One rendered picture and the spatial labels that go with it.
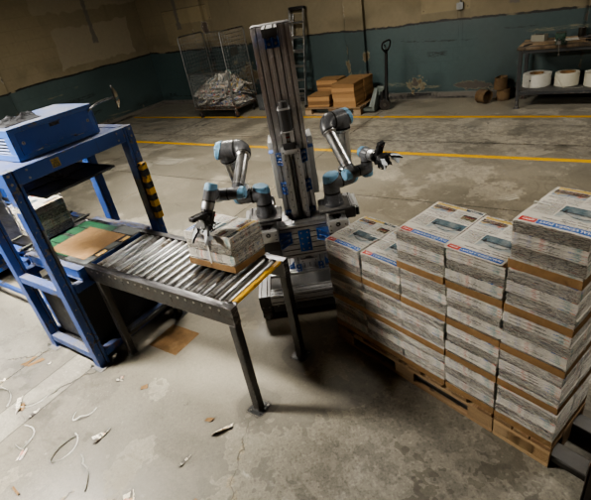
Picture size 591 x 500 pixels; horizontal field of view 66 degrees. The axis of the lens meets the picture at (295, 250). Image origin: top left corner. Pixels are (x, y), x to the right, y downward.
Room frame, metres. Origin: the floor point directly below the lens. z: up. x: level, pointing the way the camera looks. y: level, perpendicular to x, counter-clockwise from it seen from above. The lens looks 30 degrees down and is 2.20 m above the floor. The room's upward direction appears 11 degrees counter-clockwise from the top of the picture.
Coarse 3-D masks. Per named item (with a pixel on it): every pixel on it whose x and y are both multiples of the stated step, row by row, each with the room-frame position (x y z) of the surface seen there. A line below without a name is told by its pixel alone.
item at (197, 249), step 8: (216, 216) 2.64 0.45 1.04; (224, 216) 2.62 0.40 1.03; (216, 224) 2.51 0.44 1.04; (184, 232) 2.48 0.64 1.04; (200, 232) 2.41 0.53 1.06; (200, 240) 2.40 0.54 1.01; (192, 248) 2.46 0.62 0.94; (200, 248) 2.41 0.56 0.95; (192, 256) 2.46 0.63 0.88; (200, 256) 2.42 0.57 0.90
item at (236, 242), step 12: (228, 228) 2.42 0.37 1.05; (240, 228) 2.38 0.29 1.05; (252, 228) 2.42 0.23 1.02; (216, 240) 2.32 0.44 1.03; (228, 240) 2.26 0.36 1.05; (240, 240) 2.33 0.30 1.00; (252, 240) 2.39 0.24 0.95; (216, 252) 2.33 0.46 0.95; (228, 252) 2.27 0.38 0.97; (240, 252) 2.30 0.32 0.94; (252, 252) 2.37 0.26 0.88; (228, 264) 2.28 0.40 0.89
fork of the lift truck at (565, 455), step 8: (416, 376) 1.94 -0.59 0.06; (440, 392) 1.80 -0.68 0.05; (456, 400) 1.72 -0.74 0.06; (464, 408) 1.67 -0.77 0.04; (552, 448) 1.32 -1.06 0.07; (560, 448) 1.32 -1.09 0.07; (568, 448) 1.31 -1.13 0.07; (552, 456) 1.29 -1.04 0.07; (560, 456) 1.28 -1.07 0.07; (568, 456) 1.27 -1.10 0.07; (576, 456) 1.26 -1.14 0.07; (560, 464) 1.25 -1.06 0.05; (568, 464) 1.23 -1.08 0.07; (576, 464) 1.23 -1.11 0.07; (584, 464) 1.22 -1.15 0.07; (576, 472) 1.20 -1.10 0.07; (584, 472) 1.18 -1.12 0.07; (584, 480) 1.17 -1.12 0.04
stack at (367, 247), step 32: (352, 224) 2.59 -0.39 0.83; (384, 224) 2.50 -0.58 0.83; (352, 256) 2.28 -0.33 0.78; (384, 256) 2.14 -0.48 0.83; (352, 288) 2.31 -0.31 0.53; (416, 288) 1.91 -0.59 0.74; (448, 288) 1.75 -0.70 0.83; (352, 320) 2.35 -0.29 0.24; (416, 320) 1.90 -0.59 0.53; (480, 320) 1.61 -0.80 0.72; (384, 352) 2.13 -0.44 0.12; (416, 352) 1.91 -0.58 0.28; (480, 352) 1.60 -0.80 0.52; (416, 384) 1.92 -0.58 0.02; (480, 384) 1.59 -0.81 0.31; (480, 416) 1.58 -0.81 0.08
